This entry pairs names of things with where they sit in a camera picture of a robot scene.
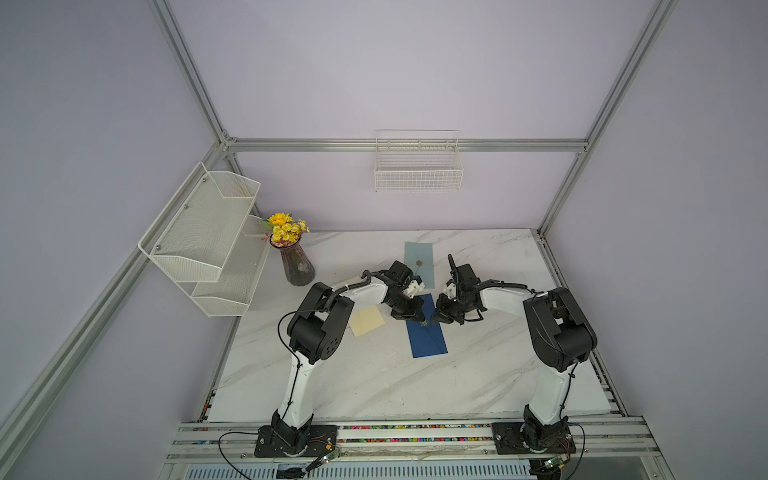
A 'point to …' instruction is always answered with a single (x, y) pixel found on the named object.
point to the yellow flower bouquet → (283, 229)
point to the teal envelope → (419, 257)
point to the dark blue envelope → (426, 337)
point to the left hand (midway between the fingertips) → (423, 320)
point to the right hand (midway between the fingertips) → (433, 320)
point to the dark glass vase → (298, 268)
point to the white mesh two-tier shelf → (206, 244)
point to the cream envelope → (366, 320)
